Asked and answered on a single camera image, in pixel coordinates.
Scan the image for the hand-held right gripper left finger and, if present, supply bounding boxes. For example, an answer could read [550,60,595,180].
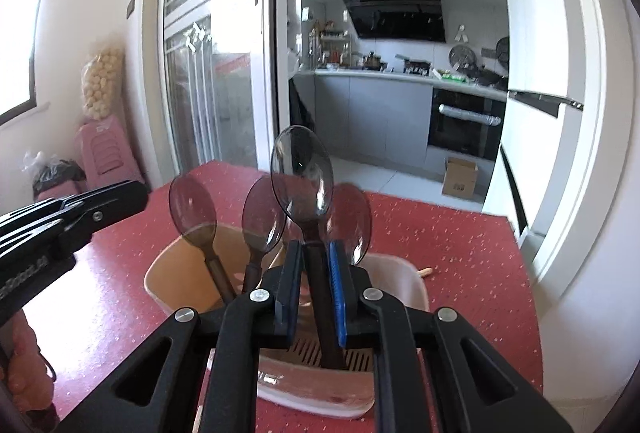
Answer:
[55,240,306,433]

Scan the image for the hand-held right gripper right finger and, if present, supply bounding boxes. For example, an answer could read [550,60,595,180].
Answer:
[327,240,576,433]

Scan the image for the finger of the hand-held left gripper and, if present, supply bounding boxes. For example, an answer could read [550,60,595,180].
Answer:
[55,179,150,259]
[0,197,83,244]

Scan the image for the beige plastic utensil holder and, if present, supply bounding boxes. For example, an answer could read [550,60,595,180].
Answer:
[144,222,431,421]

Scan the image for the dark translucent plastic spoon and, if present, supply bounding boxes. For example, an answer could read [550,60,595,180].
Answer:
[168,174,238,304]
[241,175,287,296]
[325,183,373,266]
[270,125,348,371]

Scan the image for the person's left hand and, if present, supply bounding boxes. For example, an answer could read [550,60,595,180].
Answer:
[0,313,56,414]

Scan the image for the single pink plastic stool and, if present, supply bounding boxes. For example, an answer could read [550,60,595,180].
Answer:
[35,180,88,204]

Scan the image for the black plastic bag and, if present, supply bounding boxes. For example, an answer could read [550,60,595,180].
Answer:
[32,158,86,196]

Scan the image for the bag of yellow balls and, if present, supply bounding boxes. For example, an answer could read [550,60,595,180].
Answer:
[81,42,124,121]

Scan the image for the sliding glass door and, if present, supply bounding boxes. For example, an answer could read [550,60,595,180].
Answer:
[160,0,278,168]

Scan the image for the cardboard box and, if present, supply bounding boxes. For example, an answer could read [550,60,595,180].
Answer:
[442,157,479,198]

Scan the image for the grey lower kitchen cabinets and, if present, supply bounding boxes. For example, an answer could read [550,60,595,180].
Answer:
[295,73,433,174]

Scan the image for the dark framed window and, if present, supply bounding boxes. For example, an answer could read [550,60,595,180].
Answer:
[0,0,51,126]

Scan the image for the black built-in oven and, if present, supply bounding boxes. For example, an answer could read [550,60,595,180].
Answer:
[427,88,507,161]

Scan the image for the black frying pan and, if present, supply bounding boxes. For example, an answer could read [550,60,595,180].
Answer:
[395,54,432,74]

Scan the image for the spice rack with bottles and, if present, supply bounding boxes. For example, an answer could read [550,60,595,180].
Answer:
[310,20,351,68]

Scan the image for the black wok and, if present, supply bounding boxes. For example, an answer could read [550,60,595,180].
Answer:
[470,65,508,88]

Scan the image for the black range hood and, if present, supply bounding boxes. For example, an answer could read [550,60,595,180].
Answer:
[340,0,447,44]

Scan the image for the white refrigerator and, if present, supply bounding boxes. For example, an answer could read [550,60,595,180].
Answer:
[480,0,586,239]

